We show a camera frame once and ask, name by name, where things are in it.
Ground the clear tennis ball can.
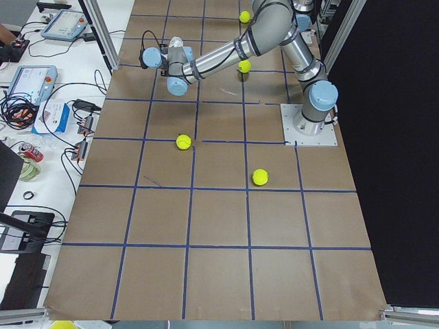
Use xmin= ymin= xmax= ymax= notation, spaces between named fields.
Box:
xmin=169 ymin=36 xmax=184 ymax=48

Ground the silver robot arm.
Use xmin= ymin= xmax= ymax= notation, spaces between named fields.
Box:
xmin=139 ymin=1 xmax=294 ymax=97
xmin=280 ymin=1 xmax=339 ymax=136

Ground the tennis ball left near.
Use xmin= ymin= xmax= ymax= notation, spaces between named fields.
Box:
xmin=252 ymin=168 xmax=269 ymax=186

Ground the tennis ball left far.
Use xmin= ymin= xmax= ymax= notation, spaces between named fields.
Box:
xmin=176 ymin=134 xmax=192 ymax=150

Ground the tennis ball centre near bases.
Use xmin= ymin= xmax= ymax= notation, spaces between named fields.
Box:
xmin=238 ymin=60 xmax=252 ymax=74

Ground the tennis ball right side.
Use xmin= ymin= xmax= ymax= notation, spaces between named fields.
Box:
xmin=239 ymin=10 xmax=251 ymax=24

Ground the black power adapter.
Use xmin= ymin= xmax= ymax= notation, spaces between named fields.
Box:
xmin=73 ymin=99 xmax=102 ymax=113

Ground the blue white box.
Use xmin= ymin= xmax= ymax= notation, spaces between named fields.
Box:
xmin=32 ymin=99 xmax=70 ymax=134

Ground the red can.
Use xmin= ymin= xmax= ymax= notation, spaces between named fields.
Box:
xmin=19 ymin=143 xmax=44 ymax=162

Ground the green tape roll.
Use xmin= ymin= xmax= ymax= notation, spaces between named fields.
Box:
xmin=19 ymin=155 xmax=40 ymax=182

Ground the teach pendant near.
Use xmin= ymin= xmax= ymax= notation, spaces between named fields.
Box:
xmin=7 ymin=65 xmax=58 ymax=106

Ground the teach pendant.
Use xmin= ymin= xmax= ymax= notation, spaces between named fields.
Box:
xmin=7 ymin=65 xmax=58 ymax=106
xmin=40 ymin=10 xmax=88 ymax=41

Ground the teach pendant far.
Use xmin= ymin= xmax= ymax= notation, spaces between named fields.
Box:
xmin=40 ymin=10 xmax=88 ymax=41

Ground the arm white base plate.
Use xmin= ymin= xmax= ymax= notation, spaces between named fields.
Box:
xmin=280 ymin=103 xmax=338 ymax=147

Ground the aluminium frame post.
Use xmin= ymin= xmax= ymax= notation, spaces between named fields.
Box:
xmin=78 ymin=0 xmax=120 ymax=75

